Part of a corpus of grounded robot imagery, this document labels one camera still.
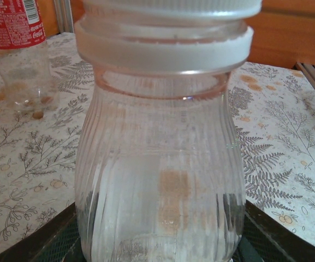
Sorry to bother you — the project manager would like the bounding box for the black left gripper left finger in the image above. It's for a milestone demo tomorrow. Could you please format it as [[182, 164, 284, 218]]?
[[0, 201, 80, 262]]

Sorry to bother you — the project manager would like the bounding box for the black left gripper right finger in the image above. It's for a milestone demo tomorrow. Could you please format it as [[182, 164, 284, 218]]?
[[239, 201, 315, 262]]

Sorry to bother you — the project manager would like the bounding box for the clear ribbed plastic jar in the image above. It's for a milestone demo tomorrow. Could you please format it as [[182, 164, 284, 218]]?
[[73, 13, 255, 262]]

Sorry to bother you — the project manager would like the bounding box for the clear bottle with red label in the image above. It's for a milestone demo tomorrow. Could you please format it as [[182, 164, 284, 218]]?
[[0, 0, 60, 121]]

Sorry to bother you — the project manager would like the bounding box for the large white jar cap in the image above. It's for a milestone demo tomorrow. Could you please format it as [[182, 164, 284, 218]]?
[[82, 0, 263, 24]]

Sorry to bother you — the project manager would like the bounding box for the floral patterned tablecloth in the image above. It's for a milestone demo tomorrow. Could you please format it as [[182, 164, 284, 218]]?
[[0, 32, 315, 262]]

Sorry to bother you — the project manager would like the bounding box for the aluminium frame post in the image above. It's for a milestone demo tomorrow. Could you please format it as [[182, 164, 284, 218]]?
[[53, 0, 75, 35]]

